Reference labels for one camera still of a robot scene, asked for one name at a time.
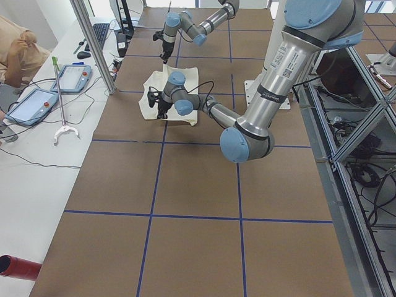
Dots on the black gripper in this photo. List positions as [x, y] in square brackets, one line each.
[163, 107]
[167, 46]

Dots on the cream long-sleeve Twinkle shirt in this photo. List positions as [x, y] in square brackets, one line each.
[157, 81]

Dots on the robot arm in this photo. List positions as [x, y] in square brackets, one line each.
[176, 21]
[310, 26]

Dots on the black power adapter box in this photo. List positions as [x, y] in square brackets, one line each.
[122, 44]

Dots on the black keyboard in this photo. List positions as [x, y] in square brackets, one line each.
[101, 32]

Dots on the black computer mouse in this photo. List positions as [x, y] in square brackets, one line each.
[83, 55]

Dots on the far blue teach pendant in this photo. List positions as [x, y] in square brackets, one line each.
[74, 77]

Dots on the blue teach pendant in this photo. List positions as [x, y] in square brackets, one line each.
[74, 77]
[33, 108]

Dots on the white reacher grabber stick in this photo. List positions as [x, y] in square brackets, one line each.
[65, 127]

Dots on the near blue teach pendant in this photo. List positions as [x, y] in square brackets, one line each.
[33, 108]

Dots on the seated person beige shirt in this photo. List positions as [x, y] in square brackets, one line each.
[21, 55]

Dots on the red cylinder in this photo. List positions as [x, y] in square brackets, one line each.
[15, 267]

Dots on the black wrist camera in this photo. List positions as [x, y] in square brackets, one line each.
[153, 96]
[158, 35]

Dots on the aluminium frame post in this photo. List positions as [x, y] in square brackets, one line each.
[83, 19]

